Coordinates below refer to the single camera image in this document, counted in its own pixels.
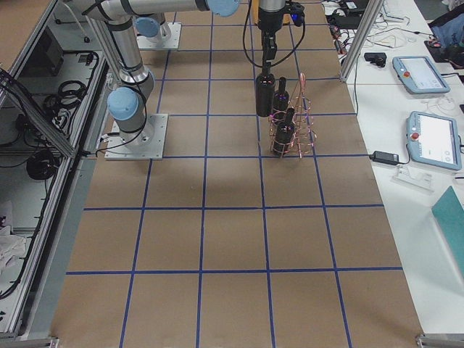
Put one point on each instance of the white cloth rag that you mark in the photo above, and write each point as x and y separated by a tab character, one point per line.
13	247

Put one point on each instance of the black power adapter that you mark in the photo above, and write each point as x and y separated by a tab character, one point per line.
384	158

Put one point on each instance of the copper wire bottle basket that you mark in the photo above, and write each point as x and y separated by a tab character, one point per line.
304	136

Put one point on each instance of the teal notebook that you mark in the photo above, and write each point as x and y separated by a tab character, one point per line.
448	213

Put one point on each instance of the aluminium frame post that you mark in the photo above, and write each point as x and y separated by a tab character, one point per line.
366	24

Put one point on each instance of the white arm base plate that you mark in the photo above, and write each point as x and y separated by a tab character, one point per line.
148	145
170	44

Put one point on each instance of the dark wine bottle front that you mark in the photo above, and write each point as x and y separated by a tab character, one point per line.
284	133

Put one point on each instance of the dark wine bottle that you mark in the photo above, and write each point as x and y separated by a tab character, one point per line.
264	91
281	96
284	133

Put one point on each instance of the teach pendant far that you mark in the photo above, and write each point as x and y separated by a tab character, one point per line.
419	75

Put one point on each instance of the teach pendant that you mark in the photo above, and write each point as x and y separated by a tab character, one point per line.
433	140
419	75

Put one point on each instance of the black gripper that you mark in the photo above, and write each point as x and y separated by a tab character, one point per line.
268	23

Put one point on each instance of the teach pendant near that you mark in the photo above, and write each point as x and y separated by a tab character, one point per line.
433	140

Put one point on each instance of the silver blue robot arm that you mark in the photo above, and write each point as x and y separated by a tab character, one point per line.
118	17
153	27

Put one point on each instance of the small black webcam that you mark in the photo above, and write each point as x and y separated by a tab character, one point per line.
376	58

